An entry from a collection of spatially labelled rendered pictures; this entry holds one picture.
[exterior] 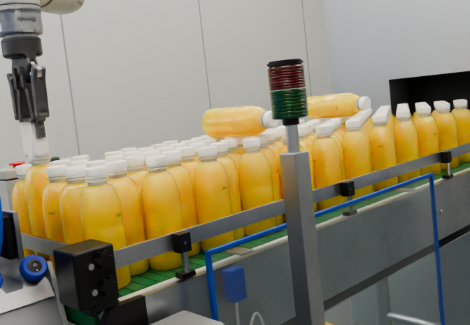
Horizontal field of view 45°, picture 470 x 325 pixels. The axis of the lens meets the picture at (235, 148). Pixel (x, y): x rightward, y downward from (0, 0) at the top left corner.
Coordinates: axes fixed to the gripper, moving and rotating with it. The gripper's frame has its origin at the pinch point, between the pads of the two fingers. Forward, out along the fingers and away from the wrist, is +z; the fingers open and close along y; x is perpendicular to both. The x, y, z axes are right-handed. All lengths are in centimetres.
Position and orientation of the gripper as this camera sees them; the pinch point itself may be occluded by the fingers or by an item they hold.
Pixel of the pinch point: (34, 139)
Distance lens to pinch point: 119.8
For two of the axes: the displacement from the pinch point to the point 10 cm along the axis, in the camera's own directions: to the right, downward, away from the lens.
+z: 1.0, 9.9, 0.9
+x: 7.2, -1.4, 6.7
